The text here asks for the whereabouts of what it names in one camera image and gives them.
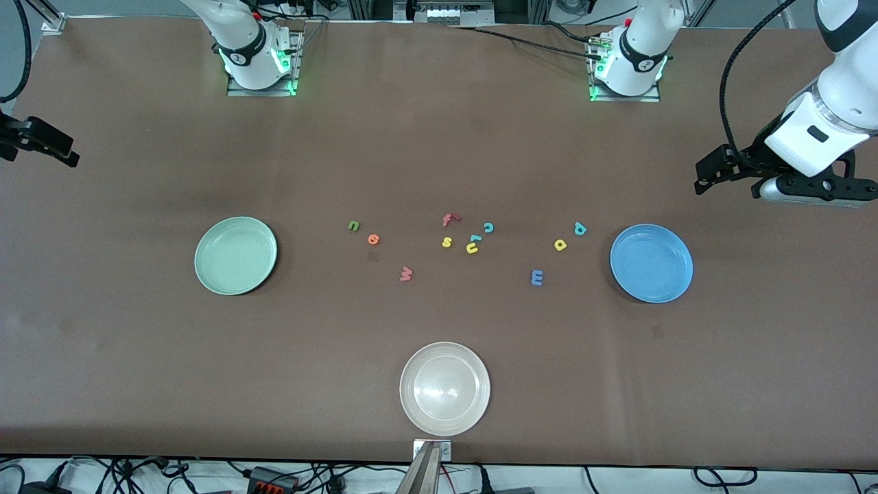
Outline black tangled cable bundle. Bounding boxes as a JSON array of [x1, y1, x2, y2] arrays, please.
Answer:
[[0, 456, 200, 494]]

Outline black power strip red switches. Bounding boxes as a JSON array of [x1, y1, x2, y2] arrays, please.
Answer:
[[247, 465, 300, 493]]

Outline blue plate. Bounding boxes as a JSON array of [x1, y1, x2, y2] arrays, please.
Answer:
[[610, 224, 694, 304]]

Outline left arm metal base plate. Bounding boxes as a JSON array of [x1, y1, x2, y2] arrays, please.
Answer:
[[589, 31, 663, 104]]

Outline silver post mounting plate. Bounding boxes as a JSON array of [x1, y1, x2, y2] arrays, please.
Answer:
[[412, 439, 453, 462]]

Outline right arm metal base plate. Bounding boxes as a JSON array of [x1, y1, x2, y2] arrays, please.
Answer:
[[226, 27, 302, 97]]

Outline green plate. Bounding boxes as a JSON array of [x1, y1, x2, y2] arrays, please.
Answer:
[[194, 216, 278, 296]]

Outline long black table cable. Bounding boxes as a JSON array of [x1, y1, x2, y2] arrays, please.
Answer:
[[446, 23, 608, 62]]

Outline black looped cable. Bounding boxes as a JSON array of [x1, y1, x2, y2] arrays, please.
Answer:
[[691, 467, 759, 488]]

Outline metal camera post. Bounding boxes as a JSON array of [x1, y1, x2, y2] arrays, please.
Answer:
[[394, 440, 443, 494]]

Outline white plate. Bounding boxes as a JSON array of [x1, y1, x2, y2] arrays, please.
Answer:
[[399, 342, 492, 437]]

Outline metal frame with white connector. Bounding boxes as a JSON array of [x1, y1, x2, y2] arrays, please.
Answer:
[[392, 0, 496, 25]]

